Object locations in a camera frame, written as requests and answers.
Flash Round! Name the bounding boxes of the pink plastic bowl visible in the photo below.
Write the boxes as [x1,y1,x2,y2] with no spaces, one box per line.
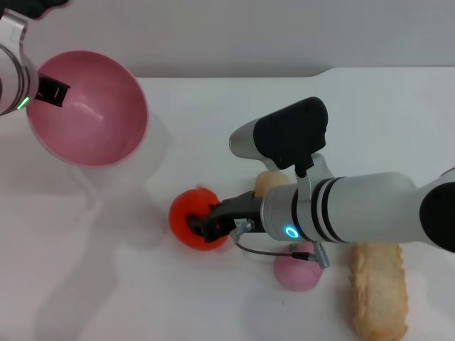
[26,50,149,168]

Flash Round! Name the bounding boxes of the golden toy pastry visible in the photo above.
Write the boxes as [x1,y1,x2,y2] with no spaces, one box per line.
[346,243,409,341]

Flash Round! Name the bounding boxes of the pink toy peach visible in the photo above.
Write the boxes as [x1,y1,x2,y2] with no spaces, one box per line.
[273,241,325,293]

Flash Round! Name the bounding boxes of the orange toy fruit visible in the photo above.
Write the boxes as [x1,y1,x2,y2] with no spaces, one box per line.
[168,186,229,251]

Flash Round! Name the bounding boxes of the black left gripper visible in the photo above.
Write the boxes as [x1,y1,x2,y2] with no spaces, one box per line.
[34,72,71,109]

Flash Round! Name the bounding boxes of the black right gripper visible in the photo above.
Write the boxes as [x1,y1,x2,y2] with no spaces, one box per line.
[186,190,266,244]

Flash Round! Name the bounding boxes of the black grey right wrist camera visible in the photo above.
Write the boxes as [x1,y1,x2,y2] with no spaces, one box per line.
[229,96,329,179]

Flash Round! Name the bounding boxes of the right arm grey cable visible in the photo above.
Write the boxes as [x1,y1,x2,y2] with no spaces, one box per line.
[230,219,331,269]

